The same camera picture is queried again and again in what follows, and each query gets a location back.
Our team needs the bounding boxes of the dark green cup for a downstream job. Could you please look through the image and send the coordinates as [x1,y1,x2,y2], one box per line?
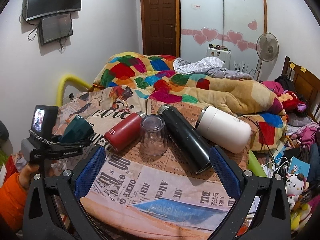
[59,115,94,143]

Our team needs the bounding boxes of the orange sleeve forearm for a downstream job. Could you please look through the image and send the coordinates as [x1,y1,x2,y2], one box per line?
[1,173,27,233]

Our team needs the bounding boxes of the clear glass cup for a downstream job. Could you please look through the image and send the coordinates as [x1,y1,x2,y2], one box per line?
[140,114,168,156]

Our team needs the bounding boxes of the left hand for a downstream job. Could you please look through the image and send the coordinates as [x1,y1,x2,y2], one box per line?
[18,161,58,190]

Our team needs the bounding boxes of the yellow plush toy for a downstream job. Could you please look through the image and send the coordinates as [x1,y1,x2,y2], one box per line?
[291,203,312,232]

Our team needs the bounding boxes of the red bag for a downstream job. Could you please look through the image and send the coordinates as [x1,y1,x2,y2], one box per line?
[1,155,18,183]

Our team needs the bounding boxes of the white cow plush toy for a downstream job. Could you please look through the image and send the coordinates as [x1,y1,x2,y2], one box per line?
[285,173,309,211]

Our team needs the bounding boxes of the green cylinder bottle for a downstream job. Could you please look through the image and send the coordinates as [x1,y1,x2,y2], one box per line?
[247,150,267,178]

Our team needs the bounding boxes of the blue booklet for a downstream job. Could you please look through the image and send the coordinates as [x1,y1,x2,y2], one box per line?
[288,157,310,178]

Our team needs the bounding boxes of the red thermos bottle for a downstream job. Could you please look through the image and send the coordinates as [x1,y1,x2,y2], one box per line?
[104,111,146,152]

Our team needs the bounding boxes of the white thermos bottle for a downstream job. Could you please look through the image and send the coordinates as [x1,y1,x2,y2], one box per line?
[195,106,251,154]

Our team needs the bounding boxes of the black thermos bottle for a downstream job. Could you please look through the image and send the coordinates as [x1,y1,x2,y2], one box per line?
[157,105,211,174]

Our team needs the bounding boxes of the newspaper print bed sheet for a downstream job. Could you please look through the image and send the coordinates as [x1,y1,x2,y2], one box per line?
[53,86,234,239]

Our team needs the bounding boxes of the wooden headboard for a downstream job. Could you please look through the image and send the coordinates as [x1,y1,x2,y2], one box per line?
[281,56,320,123]

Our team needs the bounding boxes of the colourful patchwork quilt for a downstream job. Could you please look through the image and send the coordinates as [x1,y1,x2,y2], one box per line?
[93,51,287,152]

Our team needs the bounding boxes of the white patterned cloth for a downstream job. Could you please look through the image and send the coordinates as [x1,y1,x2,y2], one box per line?
[173,56,226,74]

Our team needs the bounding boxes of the standing electric fan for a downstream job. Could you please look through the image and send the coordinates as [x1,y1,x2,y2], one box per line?
[254,32,279,81]

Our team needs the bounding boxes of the white cabinet with clutter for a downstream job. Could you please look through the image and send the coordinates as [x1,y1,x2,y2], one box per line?
[206,44,231,69]

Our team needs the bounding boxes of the brown wooden door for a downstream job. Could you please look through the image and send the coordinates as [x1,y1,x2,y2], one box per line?
[140,0,180,56]

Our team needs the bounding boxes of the frosted glass wardrobe doors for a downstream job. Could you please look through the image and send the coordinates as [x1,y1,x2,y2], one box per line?
[180,0,266,73]

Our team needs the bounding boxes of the black action camera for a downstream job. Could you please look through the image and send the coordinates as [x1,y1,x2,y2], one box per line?
[31,105,59,140]

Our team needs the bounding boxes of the yellow foam padded rail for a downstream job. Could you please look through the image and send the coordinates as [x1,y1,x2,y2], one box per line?
[55,74,92,107]

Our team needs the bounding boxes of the small black wall monitor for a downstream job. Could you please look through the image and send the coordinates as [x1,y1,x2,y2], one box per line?
[39,14,73,46]

